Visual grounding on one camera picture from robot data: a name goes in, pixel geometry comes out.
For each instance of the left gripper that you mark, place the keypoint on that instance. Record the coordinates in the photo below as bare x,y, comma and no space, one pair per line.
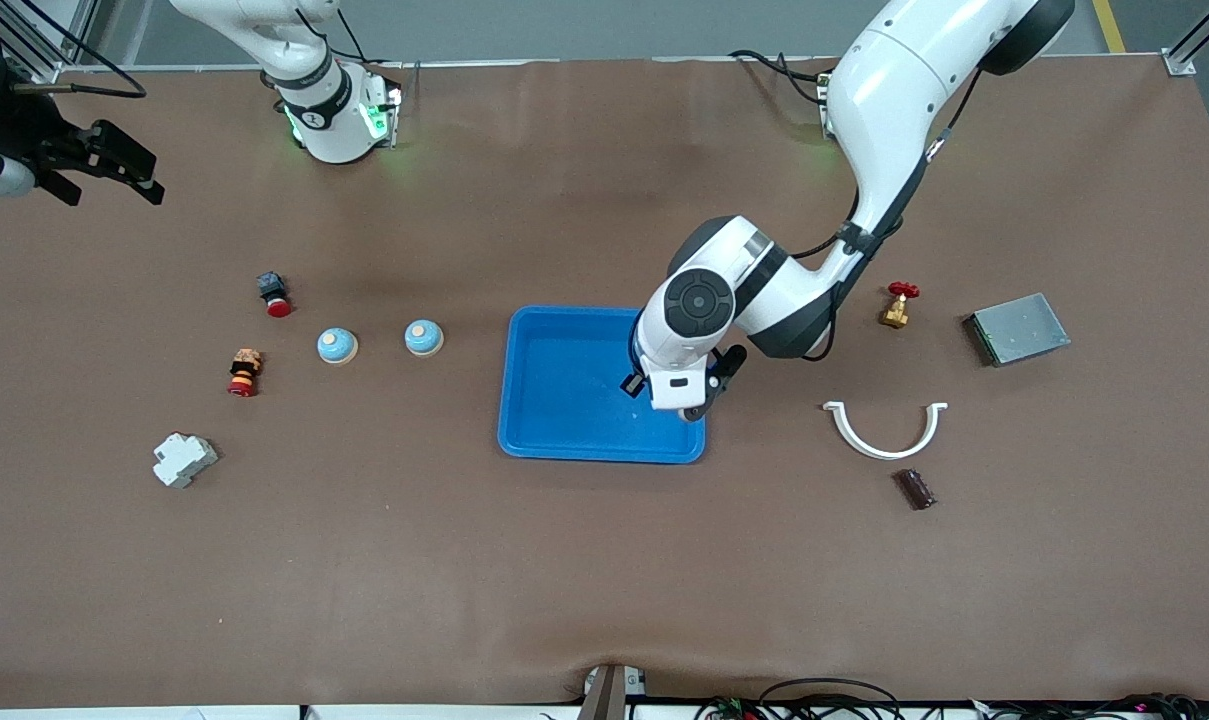
627,388

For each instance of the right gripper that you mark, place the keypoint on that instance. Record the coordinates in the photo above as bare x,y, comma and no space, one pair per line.
19,135

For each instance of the blue dome desk bell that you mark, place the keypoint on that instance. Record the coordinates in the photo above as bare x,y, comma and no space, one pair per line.
336,345
423,338

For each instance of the long dark electrolytic capacitor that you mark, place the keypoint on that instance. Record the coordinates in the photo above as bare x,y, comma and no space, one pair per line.
915,489

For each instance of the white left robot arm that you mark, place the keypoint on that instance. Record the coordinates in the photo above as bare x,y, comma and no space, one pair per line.
894,80

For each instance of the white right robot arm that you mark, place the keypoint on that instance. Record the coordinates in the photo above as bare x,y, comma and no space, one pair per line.
334,130

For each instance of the blue plastic tray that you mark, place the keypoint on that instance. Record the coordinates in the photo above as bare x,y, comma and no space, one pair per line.
564,400

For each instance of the brown table mat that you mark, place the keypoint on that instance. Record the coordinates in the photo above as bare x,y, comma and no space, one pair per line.
604,560

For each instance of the black red push button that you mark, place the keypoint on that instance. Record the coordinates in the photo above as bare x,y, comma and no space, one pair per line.
275,293

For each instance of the white circuit breaker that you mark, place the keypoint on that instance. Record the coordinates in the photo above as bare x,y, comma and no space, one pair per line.
184,460

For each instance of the metal table clamp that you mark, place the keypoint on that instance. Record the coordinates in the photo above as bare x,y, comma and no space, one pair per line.
604,695

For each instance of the grey metal box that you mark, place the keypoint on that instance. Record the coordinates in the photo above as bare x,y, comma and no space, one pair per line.
1019,330

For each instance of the white curved plastic bracket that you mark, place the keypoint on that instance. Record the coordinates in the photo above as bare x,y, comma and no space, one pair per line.
879,451

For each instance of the red yellow emergency stop switch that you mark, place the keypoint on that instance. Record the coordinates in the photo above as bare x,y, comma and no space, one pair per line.
245,372

